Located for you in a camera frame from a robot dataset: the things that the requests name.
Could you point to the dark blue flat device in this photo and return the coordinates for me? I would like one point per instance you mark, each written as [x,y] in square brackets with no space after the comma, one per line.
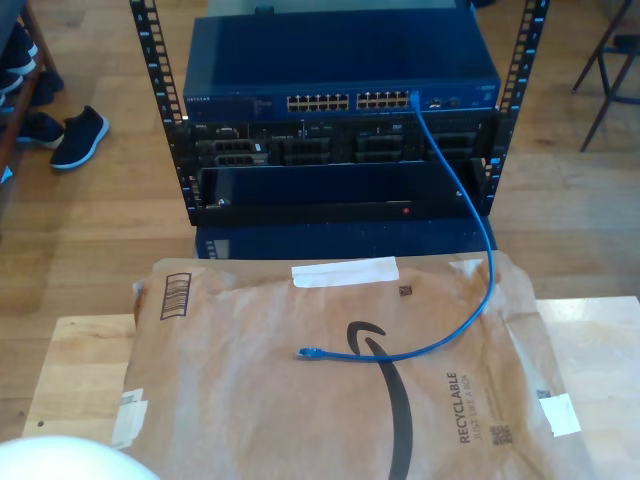
[350,240]

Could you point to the black rack server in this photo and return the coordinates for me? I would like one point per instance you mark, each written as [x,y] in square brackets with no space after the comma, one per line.
[310,150]

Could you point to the brown paper mailer envelope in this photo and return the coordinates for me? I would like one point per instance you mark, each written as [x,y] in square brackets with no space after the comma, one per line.
[250,410]

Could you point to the black perforated rack upright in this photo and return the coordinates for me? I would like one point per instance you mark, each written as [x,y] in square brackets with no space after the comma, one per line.
[155,65]
[522,45]

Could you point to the blue network switch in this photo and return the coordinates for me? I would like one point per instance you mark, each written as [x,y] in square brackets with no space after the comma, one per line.
[340,55]

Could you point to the metal frame chair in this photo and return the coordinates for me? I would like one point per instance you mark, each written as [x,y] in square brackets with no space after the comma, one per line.
[629,42]

